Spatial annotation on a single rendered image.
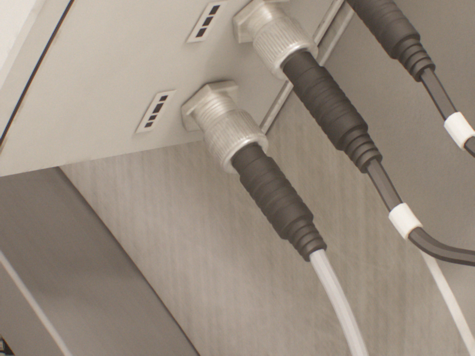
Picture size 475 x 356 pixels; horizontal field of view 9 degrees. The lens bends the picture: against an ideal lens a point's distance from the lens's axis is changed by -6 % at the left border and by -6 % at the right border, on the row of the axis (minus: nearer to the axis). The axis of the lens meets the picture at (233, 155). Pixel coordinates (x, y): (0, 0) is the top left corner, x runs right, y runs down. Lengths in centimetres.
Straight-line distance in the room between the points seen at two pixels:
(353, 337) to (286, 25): 9
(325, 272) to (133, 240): 13
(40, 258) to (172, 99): 11
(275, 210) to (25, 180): 15
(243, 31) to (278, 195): 5
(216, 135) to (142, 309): 11
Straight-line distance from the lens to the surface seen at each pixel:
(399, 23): 78
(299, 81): 81
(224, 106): 84
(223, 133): 84
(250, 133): 84
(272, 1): 82
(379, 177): 80
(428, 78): 78
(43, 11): 77
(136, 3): 79
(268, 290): 89
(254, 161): 84
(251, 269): 90
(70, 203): 95
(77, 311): 92
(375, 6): 79
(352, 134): 80
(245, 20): 82
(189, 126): 85
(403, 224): 79
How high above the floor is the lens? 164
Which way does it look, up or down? 8 degrees down
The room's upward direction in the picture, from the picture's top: 3 degrees counter-clockwise
